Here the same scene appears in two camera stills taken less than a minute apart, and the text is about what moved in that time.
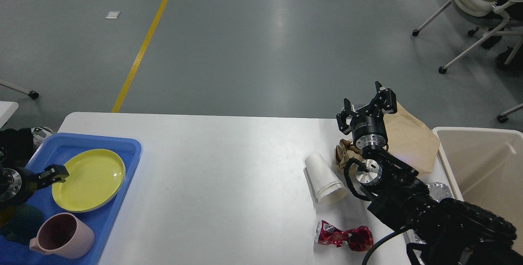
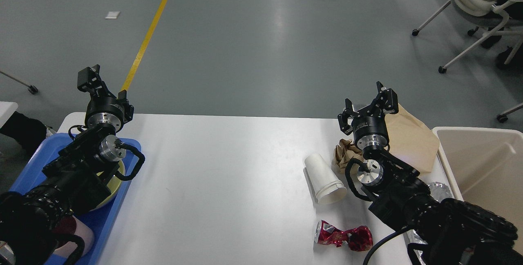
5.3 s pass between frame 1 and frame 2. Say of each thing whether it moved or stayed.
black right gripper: stayed
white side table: stayed
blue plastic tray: stayed
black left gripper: moved
